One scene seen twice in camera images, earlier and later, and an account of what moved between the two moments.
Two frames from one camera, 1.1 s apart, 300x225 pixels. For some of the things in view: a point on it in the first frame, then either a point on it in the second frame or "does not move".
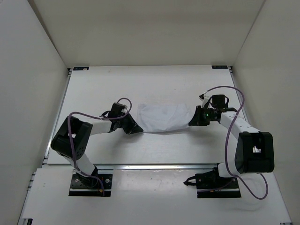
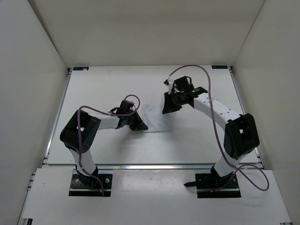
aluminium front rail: [137, 167] does not move
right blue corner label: [220, 67] does not move
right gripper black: [197, 120] to [168, 108]
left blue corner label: [80, 68] does not move
